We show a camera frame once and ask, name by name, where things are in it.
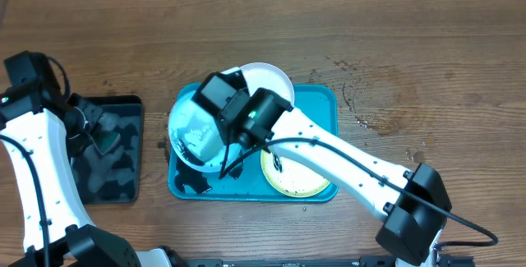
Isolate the white plate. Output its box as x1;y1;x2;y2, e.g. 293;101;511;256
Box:
222;62;295;104

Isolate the light blue plate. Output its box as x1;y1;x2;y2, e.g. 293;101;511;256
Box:
168;90;226;173

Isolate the green scouring sponge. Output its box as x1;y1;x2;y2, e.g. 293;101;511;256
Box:
93;131;120;155

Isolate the teal plastic serving tray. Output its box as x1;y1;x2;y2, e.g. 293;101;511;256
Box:
168;85;338;203

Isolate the yellow-green plate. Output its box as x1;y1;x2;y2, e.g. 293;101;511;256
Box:
261;150;330;198

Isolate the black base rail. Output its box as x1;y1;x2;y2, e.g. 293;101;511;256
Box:
180;254;477;267

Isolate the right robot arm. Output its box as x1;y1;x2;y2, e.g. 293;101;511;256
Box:
192;71;451;266

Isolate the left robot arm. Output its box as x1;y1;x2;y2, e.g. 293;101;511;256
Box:
1;51;184;267

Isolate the black plastic water tray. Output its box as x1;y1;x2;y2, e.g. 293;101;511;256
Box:
70;95;144;205

